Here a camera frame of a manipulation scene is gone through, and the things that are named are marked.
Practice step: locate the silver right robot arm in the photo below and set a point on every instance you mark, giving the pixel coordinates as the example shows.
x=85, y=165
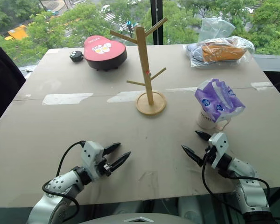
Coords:
x=246, y=184

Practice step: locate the clear blue plastic bag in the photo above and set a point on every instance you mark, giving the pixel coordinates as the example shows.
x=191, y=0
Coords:
x=212, y=28

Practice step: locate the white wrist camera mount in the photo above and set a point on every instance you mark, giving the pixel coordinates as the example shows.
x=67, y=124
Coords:
x=91, y=156
x=219, y=145

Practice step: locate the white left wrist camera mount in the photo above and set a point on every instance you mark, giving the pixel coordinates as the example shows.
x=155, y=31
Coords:
x=91, y=156

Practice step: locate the small black round object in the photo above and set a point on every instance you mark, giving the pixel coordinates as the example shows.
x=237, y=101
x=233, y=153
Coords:
x=75, y=56

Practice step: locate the black chair back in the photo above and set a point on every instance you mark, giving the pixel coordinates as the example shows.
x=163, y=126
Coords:
x=3, y=81

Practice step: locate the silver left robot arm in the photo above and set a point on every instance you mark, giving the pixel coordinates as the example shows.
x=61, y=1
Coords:
x=60, y=184

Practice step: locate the purple tissue pack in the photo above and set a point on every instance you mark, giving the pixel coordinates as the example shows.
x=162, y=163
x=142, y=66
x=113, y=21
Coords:
x=218, y=100

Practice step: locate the grey robot body top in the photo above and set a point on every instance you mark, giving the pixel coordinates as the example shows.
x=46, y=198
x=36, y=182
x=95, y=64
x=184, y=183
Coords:
x=135, y=219

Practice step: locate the red heart-shaped box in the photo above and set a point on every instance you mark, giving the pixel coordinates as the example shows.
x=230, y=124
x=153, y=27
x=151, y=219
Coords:
x=105, y=52

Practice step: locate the clear bag with orange item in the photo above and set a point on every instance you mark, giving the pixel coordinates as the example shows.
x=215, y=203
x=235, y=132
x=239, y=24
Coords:
x=220, y=52

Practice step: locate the wooden mug tree stand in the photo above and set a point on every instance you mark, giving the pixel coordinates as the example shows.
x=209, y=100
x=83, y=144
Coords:
x=147, y=77

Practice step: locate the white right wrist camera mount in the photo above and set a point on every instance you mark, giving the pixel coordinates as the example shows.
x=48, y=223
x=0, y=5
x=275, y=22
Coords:
x=219, y=145

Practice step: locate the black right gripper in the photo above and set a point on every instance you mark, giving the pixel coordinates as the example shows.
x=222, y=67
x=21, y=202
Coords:
x=208, y=154

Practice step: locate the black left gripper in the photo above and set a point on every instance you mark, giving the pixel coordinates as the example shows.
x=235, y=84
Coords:
x=104, y=166

